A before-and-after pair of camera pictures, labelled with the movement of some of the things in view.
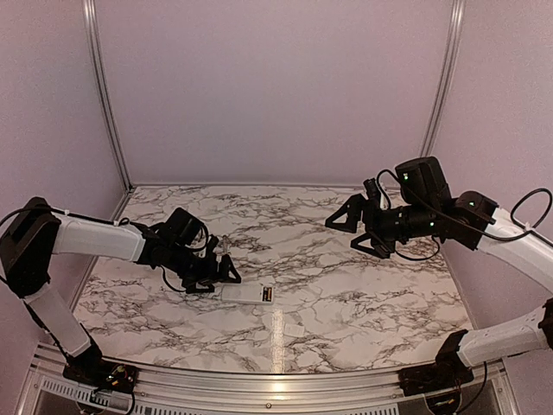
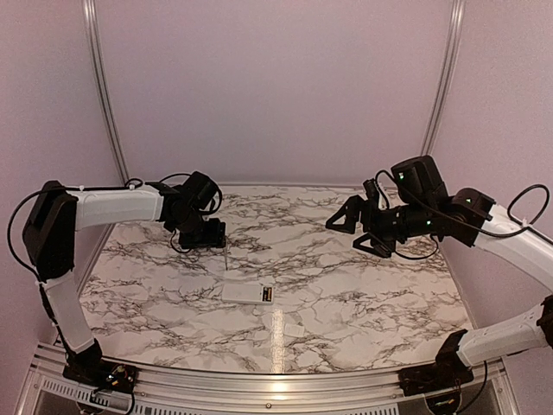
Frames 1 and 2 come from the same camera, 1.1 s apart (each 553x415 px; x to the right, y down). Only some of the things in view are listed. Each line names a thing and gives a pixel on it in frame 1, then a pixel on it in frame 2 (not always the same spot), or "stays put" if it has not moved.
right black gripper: [372, 231] stays put
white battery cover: [294, 329] stays put
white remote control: [245, 294] stays put
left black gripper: [209, 272] → [216, 237]
